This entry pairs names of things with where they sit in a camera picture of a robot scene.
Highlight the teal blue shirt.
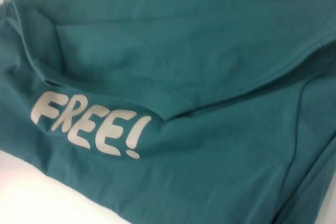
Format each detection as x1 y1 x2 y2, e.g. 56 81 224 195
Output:
0 0 336 224

